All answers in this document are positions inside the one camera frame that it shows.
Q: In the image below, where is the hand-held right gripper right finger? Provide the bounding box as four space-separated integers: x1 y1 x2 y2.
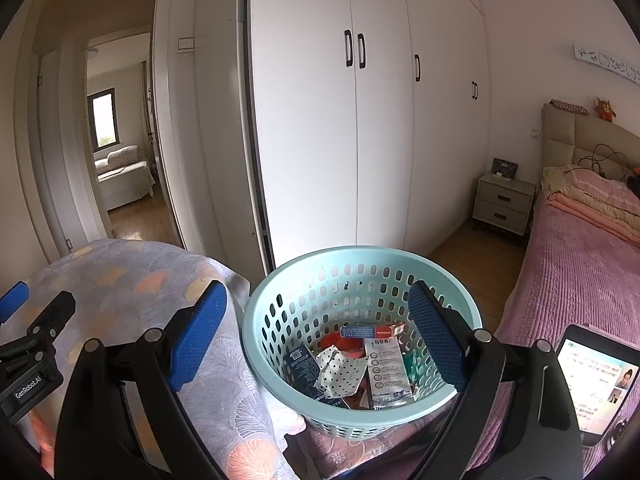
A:
406 280 587 480

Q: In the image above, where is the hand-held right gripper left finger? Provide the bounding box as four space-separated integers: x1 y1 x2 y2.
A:
52 280 229 480

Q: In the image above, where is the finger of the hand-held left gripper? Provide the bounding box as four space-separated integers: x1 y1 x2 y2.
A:
0 290 77 372
0 281 30 323

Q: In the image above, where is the teal plastic basket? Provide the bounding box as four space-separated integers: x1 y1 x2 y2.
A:
241 245 484 442

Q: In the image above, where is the green packet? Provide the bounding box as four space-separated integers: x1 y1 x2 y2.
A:
399 349 426 401

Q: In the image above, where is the white printed packet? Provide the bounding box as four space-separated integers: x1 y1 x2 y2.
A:
363 336 413 409

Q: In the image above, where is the red white blue box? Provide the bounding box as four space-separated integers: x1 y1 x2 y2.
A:
339 323 407 340

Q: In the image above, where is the polka dot face mask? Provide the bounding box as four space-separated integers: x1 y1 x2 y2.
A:
314 347 371 400

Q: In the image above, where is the dark blue packet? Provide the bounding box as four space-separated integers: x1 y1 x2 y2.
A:
283 343 321 387

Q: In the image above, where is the white sofa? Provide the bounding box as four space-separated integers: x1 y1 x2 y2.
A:
94 144 156 212

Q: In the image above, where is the beige nightstand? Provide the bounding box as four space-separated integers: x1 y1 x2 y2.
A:
472 171 537 236

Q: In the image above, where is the pink quilted bedspread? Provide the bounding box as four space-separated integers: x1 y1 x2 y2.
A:
295 194 640 480

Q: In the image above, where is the smartphone with lit screen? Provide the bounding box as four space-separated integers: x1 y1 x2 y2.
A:
555 323 640 447

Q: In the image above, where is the dark framed window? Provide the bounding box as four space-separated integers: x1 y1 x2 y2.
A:
87 87 119 152

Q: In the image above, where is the pale yellow folded blanket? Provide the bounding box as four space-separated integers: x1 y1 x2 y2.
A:
542 164 577 197

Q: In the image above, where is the folded pink blanket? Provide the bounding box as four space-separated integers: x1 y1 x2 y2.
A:
545 163 640 247

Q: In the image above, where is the beige curtain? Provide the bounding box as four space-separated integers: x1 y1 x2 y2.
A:
142 62 157 162

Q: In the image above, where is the beige upholstered bed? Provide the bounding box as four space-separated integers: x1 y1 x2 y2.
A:
492 103 640 480

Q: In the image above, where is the white wardrobe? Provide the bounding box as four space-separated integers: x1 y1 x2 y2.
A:
247 0 494 262

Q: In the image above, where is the leopard print pouch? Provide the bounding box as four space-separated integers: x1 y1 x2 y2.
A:
549 98 590 116

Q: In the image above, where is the brown plush toy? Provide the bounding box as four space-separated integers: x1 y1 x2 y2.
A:
593 97 619 122

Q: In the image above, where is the dark photo frame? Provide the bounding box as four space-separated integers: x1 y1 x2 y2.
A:
491 157 519 180

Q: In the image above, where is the black charger cable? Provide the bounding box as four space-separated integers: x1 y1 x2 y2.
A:
577 143 634 181

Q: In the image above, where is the white wall decor strip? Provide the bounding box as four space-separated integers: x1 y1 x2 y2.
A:
573 43 640 84

